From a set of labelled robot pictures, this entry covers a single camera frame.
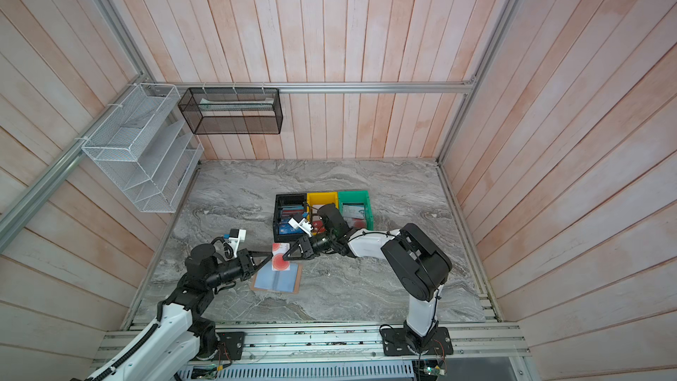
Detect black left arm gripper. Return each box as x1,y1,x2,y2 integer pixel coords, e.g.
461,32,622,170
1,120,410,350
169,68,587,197
205,249,273,289

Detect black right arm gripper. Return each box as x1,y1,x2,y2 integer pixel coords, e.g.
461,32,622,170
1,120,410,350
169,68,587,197
285,233,339,262

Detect white card red circles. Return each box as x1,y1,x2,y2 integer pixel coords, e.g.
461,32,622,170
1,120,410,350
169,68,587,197
272,243,291,272

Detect tan leather card holder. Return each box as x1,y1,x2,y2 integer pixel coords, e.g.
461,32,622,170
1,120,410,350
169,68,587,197
251,263,303,294

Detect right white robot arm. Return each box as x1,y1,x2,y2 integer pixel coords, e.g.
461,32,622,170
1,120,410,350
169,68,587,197
283,204,452,347

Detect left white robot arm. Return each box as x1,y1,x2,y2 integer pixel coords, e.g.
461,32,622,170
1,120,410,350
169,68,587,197
88,243,273,380

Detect black plastic bin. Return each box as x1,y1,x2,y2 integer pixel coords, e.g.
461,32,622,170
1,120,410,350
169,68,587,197
273,193,307,243

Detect yellow plastic bin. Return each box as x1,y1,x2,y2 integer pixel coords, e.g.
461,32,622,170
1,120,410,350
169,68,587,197
306,192,339,235

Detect green plastic bin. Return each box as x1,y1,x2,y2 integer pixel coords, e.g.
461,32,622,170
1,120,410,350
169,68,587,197
338,190,374,229

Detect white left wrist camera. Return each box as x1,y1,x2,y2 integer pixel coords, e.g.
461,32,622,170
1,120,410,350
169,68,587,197
222,229,247,259

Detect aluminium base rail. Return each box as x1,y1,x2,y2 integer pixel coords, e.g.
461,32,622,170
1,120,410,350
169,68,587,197
190,322,539,380

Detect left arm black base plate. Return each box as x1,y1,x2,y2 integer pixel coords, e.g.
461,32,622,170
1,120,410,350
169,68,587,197
196,332,245,363

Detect black corrugated cable conduit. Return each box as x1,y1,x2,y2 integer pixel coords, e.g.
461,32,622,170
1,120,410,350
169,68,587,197
84,322,160,381

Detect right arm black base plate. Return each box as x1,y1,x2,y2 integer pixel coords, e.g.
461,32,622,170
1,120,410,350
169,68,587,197
379,325,454,357

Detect black mesh wall basket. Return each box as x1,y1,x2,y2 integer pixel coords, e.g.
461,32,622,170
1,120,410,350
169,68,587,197
178,86,284,135

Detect white wire mesh shelf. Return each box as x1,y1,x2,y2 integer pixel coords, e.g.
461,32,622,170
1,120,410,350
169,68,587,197
83,83,204,213

